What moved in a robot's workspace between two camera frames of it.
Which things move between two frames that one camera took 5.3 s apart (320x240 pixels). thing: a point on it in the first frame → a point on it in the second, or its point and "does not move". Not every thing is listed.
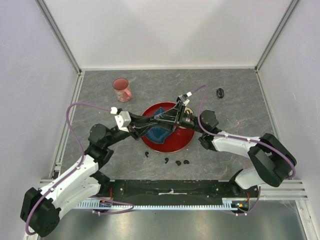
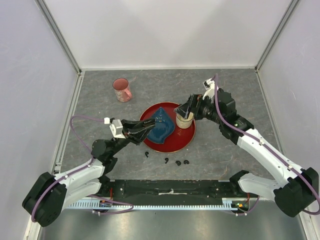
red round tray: [177, 139] does not move
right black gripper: [171, 115] → [184, 109]
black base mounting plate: [153, 191] does not move
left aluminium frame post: [59, 36] does not move
